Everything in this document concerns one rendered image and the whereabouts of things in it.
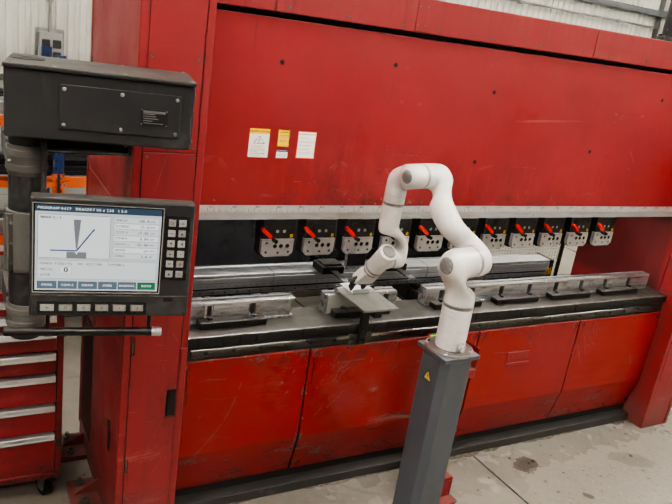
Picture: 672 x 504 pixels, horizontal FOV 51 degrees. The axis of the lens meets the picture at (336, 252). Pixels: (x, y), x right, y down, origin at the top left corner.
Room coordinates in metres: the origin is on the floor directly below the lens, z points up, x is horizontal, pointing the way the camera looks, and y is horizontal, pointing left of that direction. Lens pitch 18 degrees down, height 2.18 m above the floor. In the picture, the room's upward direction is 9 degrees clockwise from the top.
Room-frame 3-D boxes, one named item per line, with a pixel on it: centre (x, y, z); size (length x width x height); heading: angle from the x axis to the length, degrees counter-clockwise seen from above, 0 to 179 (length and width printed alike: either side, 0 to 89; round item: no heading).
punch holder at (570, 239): (3.81, -1.28, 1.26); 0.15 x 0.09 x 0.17; 121
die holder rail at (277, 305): (2.83, 0.38, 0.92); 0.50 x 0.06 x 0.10; 121
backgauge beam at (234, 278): (3.57, -0.29, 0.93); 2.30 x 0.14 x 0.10; 121
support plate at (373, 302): (2.99, -0.17, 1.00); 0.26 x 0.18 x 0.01; 31
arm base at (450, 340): (2.58, -0.50, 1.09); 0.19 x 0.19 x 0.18
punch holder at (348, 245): (3.10, -0.07, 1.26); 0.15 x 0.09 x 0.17; 121
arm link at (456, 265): (2.56, -0.48, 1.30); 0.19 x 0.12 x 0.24; 132
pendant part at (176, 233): (1.97, 0.66, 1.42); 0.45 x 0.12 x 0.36; 110
